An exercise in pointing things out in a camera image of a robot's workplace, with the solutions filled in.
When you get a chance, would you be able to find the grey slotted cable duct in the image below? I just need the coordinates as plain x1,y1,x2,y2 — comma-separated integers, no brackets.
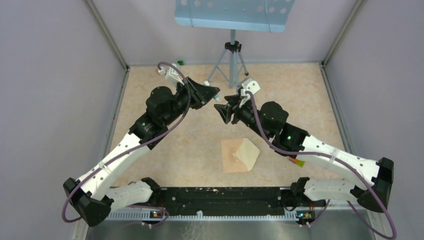
106,208,299,223

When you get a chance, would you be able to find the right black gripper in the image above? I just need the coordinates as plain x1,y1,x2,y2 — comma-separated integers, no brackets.
214,94,271,141

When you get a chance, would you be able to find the green white glue stick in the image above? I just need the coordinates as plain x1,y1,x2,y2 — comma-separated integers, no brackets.
213,94,221,102

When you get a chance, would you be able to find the grey tripod stand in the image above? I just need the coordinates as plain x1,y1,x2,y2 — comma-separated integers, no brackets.
206,29,250,90

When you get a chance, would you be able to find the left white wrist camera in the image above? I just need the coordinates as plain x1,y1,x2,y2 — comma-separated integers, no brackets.
157,63,185,87

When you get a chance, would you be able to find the cream letter paper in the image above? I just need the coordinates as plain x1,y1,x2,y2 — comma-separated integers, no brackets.
232,138,260,172

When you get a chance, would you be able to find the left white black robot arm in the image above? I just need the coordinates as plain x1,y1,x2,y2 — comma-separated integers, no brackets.
63,78,220,227

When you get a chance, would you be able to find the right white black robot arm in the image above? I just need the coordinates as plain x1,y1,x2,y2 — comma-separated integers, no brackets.
214,95,394,213

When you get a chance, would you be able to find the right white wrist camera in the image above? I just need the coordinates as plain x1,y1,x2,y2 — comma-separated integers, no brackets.
237,77,261,99

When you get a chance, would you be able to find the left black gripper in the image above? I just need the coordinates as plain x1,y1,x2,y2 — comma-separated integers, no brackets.
163,75,220,126

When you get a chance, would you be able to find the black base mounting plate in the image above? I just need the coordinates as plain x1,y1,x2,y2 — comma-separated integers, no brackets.
147,187,299,217

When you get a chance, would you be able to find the colourful toy block stack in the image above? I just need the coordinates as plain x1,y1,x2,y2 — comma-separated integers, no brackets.
289,157,305,168

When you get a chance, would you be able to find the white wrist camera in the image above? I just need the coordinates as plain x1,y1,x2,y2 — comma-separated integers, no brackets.
237,77,261,99
157,63,185,87

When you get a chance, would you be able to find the blue music stand tray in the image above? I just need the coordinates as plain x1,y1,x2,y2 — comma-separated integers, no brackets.
174,0,296,33

